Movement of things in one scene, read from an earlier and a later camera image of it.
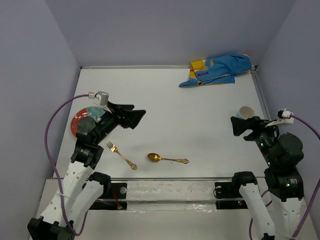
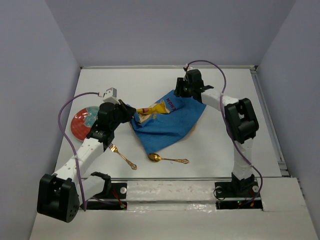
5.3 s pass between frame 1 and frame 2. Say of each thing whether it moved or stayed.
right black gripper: moved
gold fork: stayed
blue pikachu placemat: moved
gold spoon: stayed
